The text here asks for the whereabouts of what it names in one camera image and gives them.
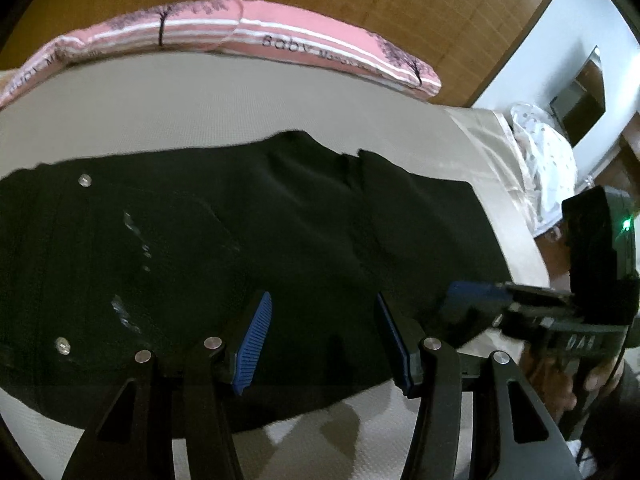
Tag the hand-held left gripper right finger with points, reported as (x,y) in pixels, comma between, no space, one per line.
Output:
(396,345)

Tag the wooden headboard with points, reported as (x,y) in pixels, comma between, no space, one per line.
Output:
(350,0)

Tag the white dotted cloth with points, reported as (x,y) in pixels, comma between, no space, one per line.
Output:
(540,160)

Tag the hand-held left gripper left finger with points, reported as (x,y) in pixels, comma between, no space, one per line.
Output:
(255,340)

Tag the black pants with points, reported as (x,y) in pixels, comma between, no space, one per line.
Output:
(200,270)

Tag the wooden furniture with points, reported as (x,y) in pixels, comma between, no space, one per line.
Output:
(627,155)

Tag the bed with grey sheet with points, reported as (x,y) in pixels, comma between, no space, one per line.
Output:
(175,110)

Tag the wall mirror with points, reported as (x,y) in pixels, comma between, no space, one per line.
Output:
(580,100)

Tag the person's right hand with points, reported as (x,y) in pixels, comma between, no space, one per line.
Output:
(560,380)

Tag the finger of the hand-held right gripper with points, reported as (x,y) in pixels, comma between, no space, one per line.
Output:
(472,322)
(475,291)

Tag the cream satin cloth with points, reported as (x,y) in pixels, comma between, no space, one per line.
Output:
(505,175)

